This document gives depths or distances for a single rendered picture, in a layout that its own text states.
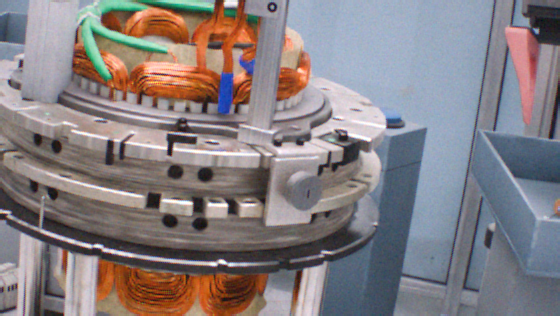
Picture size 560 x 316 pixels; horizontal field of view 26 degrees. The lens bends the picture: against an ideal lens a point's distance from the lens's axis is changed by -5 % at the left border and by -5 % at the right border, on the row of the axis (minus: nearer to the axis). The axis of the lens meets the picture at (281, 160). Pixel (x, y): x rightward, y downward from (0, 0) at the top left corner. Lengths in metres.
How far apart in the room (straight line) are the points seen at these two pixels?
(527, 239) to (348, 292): 0.36
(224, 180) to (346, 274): 0.41
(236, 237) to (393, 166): 0.36
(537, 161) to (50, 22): 0.48
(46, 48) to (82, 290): 0.18
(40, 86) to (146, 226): 0.13
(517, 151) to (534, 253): 0.25
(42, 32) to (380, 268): 0.49
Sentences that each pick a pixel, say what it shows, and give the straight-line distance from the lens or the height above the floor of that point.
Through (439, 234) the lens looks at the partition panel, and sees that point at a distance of 3.33.
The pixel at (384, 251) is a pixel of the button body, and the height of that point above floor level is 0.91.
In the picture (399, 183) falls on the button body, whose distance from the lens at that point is 1.22.
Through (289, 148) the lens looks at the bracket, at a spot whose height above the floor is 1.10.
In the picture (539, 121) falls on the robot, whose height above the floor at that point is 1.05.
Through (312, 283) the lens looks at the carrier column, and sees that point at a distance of 0.95.
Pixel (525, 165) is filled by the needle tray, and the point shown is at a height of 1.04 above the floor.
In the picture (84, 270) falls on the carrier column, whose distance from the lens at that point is 0.88.
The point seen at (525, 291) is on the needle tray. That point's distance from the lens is 0.99.
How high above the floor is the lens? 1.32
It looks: 16 degrees down
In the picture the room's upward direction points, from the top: 8 degrees clockwise
